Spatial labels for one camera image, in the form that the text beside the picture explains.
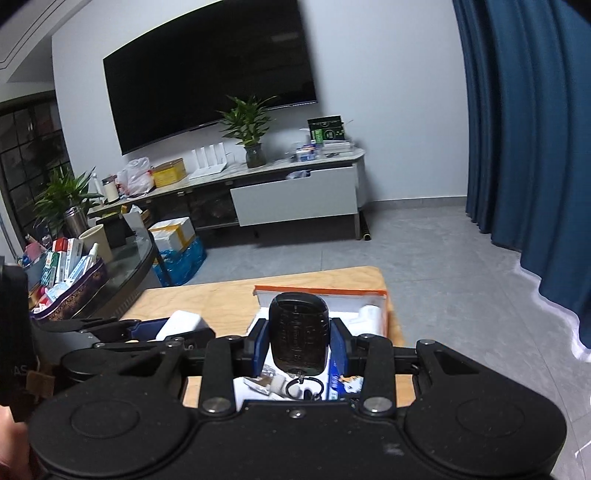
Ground white drawer front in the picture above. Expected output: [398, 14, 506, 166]
[229, 165, 360, 227]

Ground white charger adapter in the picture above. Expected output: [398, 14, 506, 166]
[156, 310, 216, 342]

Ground black green box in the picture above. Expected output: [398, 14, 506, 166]
[307, 114, 347, 144]

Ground clear plastic organizer box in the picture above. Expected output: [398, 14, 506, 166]
[288, 141, 356, 162]

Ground blue wrapped bottle pack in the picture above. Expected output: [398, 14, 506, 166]
[151, 237, 208, 287]

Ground orange-edged white box lid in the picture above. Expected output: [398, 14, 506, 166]
[233, 285, 391, 402]

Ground blue curtain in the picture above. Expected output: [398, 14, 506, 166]
[451, 0, 591, 352]

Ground white plug-in vaporizer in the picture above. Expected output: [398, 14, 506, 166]
[353, 305, 386, 337]

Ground potted plant in dark vase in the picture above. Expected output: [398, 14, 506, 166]
[217, 95, 278, 169]

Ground steel thermos cup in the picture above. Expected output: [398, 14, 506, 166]
[64, 206, 89, 238]

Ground white router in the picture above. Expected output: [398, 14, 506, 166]
[188, 142, 229, 180]

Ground white yellow cardboard box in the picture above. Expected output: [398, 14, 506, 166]
[148, 216, 197, 254]

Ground black key fob with keys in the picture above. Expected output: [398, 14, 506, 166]
[268, 292, 331, 402]

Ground tv stand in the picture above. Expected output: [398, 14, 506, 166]
[88, 148, 368, 241]

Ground white jar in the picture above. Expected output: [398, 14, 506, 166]
[102, 174, 122, 205]

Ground large leafy potted plant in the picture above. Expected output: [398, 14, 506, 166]
[32, 168, 105, 236]

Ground dark glass-top counter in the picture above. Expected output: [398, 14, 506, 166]
[28, 226, 160, 324]

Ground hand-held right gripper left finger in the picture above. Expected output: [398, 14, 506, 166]
[117, 318, 271, 414]

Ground cream round container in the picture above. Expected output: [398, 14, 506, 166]
[78, 224, 114, 264]

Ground black television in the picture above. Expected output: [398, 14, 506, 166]
[102, 0, 319, 156]

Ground clear glass liquid bottle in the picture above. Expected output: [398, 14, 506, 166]
[240, 364, 289, 398]

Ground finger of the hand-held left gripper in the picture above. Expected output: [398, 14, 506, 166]
[92, 328, 216, 354]
[39, 316, 169, 344]

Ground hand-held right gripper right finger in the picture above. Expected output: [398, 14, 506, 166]
[330, 318, 486, 414]

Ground person's left hand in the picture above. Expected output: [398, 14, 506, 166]
[0, 406, 32, 480]

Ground yellow tin box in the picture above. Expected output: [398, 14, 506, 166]
[151, 158, 189, 188]

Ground black grid glass partition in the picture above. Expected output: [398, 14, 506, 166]
[0, 92, 75, 264]

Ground blue tissue packet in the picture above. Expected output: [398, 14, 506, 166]
[329, 355, 365, 401]

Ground white plastic bag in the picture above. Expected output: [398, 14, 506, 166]
[115, 157, 155, 197]

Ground pile of medicine boxes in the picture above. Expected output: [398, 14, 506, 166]
[23, 237, 100, 308]

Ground purple ornate tray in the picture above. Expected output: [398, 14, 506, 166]
[28, 256, 109, 321]

